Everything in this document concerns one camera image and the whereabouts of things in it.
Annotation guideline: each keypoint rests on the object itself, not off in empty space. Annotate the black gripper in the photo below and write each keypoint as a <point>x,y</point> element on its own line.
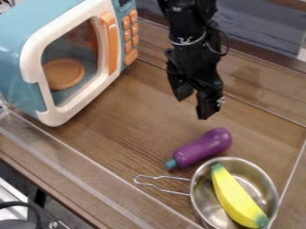
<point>193,59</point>

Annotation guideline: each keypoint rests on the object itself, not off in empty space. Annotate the purple toy eggplant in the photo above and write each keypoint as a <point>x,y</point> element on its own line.
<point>211,144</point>

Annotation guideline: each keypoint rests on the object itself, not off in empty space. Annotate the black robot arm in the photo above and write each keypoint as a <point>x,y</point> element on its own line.
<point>191,19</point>

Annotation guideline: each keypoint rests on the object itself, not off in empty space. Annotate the orange microwave turntable plate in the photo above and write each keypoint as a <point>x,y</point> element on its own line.
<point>64,73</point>

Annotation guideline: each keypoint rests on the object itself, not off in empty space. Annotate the yellow toy banana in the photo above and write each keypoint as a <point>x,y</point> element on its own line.
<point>236,200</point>

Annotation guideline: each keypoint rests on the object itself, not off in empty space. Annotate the blue toy microwave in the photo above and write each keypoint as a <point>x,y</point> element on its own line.
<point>93,31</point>

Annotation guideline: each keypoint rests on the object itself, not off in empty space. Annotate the silver pot with wire handle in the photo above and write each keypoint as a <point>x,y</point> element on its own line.
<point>208,209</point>

